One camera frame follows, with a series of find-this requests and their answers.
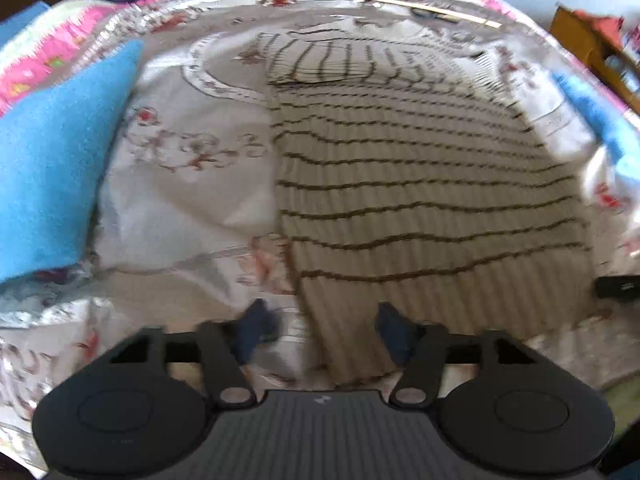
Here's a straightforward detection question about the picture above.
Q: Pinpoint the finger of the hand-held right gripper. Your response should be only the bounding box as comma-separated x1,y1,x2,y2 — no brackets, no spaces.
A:
595,275,640,298

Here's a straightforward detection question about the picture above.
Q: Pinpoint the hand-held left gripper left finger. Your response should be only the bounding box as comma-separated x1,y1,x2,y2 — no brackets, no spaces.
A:
100,299,278,409

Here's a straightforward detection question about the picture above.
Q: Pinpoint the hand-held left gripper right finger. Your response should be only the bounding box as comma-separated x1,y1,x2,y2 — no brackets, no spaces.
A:
375,302,543,409

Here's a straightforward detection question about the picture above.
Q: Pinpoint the cream brown-striped knit sweater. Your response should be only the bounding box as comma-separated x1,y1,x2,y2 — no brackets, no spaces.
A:
257,27,593,386

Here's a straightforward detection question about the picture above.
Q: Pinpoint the floral bedspread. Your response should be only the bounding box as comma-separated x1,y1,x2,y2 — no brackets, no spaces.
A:
0,0,640,480

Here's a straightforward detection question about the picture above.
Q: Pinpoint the small blue towel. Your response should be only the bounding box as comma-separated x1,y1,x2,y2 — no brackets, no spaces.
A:
550,70,640,166

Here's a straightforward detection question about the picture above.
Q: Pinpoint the wooden side cabinet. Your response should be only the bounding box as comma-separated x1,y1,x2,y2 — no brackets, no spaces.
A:
550,5,640,111

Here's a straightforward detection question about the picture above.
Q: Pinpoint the red cloth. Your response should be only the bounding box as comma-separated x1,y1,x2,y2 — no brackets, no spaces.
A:
575,10,626,36

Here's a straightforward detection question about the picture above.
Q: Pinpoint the large blue towel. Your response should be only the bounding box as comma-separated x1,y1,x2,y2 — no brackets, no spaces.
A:
0,40,146,283

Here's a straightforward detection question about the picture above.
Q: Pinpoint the thin wooden stick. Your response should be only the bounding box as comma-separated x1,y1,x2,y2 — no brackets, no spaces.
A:
329,0,502,28

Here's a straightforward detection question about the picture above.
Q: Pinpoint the pink floral quilt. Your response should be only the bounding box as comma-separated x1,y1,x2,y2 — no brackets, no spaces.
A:
0,0,166,116

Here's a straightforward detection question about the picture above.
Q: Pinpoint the blue pillow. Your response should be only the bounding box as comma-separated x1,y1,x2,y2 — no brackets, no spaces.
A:
0,1,51,43

